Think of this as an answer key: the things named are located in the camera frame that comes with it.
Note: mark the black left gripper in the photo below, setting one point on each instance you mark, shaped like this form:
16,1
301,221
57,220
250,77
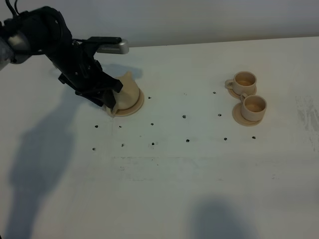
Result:
83,73

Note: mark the beige ceramic teapot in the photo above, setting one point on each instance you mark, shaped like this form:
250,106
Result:
128,84

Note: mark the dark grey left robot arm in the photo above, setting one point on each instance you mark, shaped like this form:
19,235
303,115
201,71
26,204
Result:
44,32

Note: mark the beige teapot saucer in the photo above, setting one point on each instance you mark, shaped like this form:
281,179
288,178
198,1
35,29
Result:
127,103

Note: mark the beige far saucer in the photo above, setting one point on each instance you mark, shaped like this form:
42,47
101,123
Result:
233,94

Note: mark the beige near saucer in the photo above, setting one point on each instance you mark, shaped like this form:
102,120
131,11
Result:
236,113

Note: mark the beige far teacup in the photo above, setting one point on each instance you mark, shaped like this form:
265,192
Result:
242,82

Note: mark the beige teacup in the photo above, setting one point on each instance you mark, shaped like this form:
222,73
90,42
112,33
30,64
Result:
242,82
253,107

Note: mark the beige near teacup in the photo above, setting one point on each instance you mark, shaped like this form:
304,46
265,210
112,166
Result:
253,107

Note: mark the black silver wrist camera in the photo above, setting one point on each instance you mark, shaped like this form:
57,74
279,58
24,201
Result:
107,45

